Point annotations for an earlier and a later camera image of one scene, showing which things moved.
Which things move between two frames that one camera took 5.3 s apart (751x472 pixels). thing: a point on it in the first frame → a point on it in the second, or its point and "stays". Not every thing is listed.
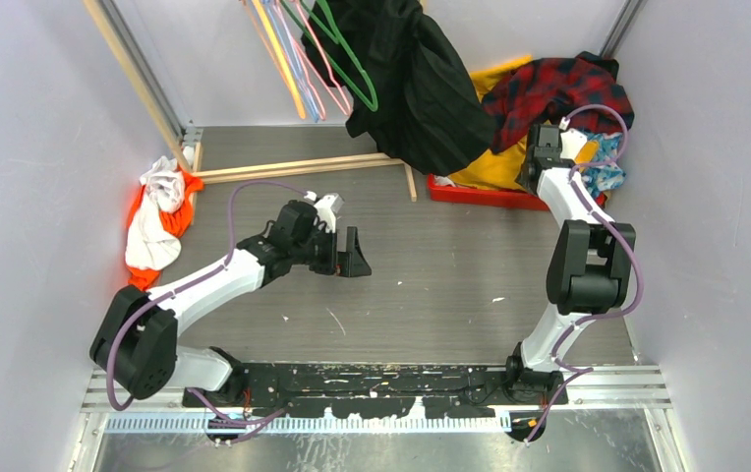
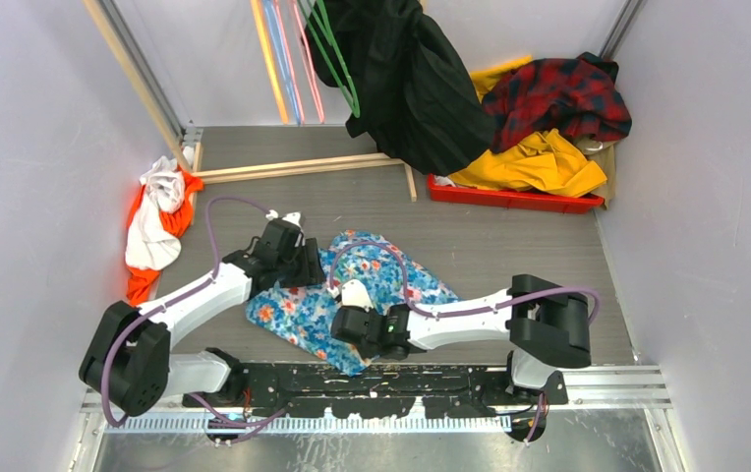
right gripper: [519, 181] → [368, 352]
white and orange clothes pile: [158, 215] stays
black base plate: [385, 389] stays
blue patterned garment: [603, 174] → [303, 313]
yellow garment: [501, 169] stays
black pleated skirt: [408, 88] stays
